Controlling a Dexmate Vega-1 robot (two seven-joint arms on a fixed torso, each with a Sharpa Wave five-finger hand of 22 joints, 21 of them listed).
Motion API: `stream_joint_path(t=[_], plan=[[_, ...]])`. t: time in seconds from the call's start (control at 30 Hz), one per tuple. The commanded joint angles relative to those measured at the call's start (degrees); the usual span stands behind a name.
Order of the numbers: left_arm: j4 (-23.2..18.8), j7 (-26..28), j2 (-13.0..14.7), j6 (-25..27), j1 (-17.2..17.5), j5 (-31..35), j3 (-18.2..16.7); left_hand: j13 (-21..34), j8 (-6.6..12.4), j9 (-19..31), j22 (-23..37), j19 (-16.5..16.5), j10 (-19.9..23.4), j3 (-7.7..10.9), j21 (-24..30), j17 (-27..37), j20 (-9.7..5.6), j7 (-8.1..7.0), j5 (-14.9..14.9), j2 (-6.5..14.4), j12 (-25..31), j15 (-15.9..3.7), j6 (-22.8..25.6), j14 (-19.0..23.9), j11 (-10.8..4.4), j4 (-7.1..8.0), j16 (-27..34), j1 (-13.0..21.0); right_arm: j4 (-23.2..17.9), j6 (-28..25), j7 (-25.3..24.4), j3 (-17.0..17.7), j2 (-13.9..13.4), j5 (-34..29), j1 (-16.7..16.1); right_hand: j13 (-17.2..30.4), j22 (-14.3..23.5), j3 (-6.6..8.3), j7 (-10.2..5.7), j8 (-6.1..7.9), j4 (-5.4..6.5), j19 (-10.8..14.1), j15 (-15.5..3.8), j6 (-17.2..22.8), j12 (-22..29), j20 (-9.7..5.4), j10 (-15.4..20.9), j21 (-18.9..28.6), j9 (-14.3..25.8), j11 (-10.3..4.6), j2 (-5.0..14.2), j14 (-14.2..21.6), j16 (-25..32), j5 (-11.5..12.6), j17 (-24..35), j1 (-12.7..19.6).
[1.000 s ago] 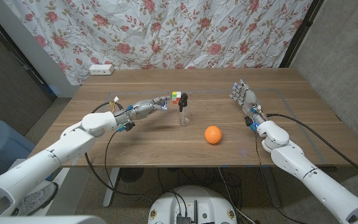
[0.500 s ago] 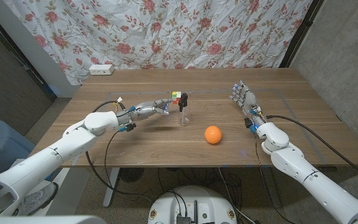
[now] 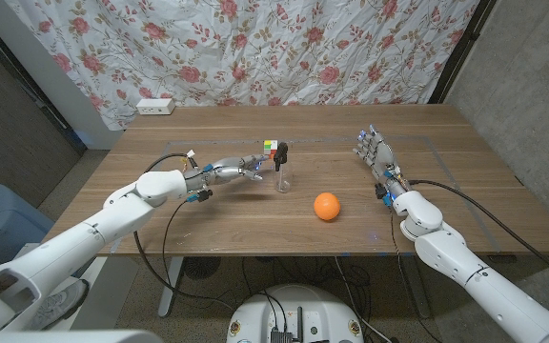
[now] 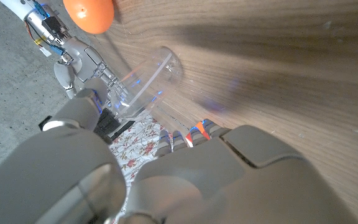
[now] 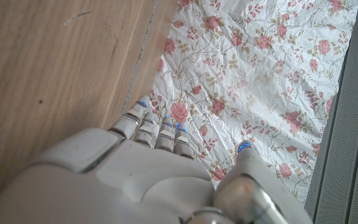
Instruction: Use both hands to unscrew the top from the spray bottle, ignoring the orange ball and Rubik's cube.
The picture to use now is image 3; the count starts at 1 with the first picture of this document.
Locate white platform with blue pads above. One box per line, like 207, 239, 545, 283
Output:
16, 242, 140, 331

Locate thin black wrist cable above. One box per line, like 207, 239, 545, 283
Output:
388, 205, 445, 343
161, 197, 194, 296

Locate white table leg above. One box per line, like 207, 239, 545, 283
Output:
157, 255, 185, 319

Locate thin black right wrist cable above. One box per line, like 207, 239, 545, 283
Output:
388, 205, 445, 343

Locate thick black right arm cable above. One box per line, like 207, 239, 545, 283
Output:
408, 178, 549, 290

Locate grey tape outline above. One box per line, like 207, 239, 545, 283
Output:
112, 137, 502, 253

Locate white robot torso edge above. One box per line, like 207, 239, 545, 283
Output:
0, 329, 164, 343

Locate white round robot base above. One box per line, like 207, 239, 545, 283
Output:
226, 284, 365, 343

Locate thin black left wrist cable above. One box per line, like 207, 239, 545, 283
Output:
161, 197, 194, 296

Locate black backdrop stand pole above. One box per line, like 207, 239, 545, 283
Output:
427, 0, 498, 105

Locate grey sneaker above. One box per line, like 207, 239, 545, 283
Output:
26, 278, 90, 331

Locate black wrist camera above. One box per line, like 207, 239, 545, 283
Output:
374, 183, 394, 208
186, 189, 214, 204

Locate clear plastic spray bottle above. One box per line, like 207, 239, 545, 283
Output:
274, 164, 295, 194

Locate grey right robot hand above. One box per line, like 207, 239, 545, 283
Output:
352, 124, 407, 196

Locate black wall edge strip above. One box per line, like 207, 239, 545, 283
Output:
0, 11, 89, 156

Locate orange ball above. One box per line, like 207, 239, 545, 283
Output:
313, 192, 342, 222

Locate grey table leg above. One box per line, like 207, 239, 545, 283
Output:
400, 254, 432, 319

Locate floral print backdrop cloth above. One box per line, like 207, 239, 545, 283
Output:
5, 0, 480, 132

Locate white power strip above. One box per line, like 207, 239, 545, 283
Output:
135, 97, 176, 116

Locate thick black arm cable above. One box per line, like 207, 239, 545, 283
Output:
408, 178, 549, 290
132, 151, 237, 312

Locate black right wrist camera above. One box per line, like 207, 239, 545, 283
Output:
374, 183, 394, 208

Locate black spray trigger top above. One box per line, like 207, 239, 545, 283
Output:
273, 141, 289, 172

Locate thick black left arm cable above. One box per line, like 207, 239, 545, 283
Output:
132, 151, 237, 312

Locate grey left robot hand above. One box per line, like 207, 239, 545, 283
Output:
183, 152, 272, 188

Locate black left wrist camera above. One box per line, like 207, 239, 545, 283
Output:
186, 189, 214, 204

